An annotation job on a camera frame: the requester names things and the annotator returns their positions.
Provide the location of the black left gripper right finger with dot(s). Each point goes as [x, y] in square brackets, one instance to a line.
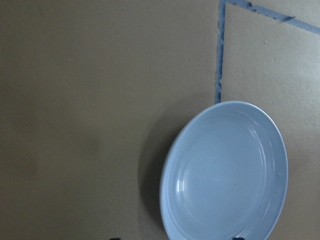
[238, 238]

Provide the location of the blue ceramic plate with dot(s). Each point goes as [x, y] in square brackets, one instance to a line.
[225, 176]

